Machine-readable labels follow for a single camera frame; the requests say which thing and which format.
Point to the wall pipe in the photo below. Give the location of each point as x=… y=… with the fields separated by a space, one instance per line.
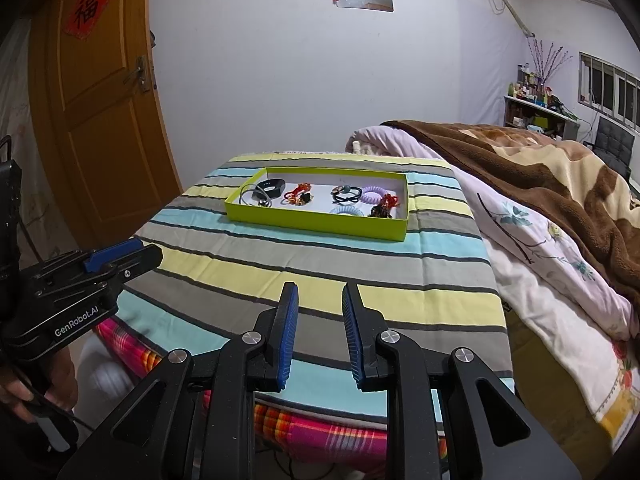
x=515 y=10

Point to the black chair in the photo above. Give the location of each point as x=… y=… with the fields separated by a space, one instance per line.
x=614 y=142

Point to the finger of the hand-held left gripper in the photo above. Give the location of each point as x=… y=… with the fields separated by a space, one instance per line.
x=112 y=254
x=137 y=265

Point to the green jewelry box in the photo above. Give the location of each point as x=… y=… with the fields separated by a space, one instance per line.
x=320 y=180

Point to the person's left hand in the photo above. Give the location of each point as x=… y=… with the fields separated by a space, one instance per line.
x=62 y=385

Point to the pink floral quilt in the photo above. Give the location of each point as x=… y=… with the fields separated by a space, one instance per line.
x=540 y=270

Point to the red tassel knot charm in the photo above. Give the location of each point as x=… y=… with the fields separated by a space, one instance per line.
x=297 y=190

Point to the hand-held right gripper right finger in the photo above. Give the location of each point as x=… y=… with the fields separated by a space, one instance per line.
x=356 y=340

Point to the purple flower branches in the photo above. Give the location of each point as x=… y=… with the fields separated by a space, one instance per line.
x=547 y=62

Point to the striped cloth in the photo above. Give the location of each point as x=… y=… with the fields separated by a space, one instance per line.
x=300 y=260

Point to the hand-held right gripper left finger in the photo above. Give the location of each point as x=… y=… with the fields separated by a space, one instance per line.
x=285 y=340

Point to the plaid colourful cloth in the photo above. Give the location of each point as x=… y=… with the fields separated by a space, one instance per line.
x=310 y=425

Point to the wooden door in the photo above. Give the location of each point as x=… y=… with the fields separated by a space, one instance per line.
x=100 y=135

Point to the red door poster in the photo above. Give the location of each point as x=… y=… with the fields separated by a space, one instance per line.
x=89 y=9

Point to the cluttered shelf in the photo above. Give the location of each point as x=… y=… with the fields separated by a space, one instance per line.
x=530 y=115

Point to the black smart band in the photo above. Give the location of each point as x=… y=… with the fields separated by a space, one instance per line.
x=275 y=185

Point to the small red knot charm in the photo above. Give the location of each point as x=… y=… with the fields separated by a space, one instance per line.
x=395 y=201

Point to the brown beige blanket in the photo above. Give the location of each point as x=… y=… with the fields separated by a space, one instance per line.
x=525 y=170

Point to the window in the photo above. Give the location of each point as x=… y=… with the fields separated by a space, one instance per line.
x=610 y=87

